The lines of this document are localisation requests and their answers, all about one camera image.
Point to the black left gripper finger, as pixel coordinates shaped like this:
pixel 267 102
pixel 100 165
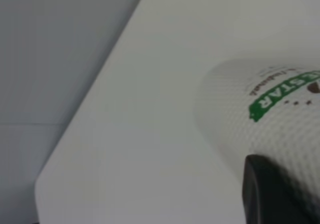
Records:
pixel 270 196

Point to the white paper coffee cup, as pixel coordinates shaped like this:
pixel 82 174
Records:
pixel 270 113

